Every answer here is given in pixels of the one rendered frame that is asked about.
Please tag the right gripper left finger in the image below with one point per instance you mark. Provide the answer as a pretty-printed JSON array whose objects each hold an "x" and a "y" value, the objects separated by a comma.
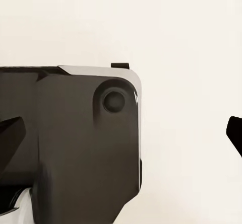
[{"x": 12, "y": 133}]

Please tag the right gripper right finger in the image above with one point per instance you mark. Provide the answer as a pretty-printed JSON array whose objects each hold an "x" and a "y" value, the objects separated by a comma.
[{"x": 234, "y": 132}]

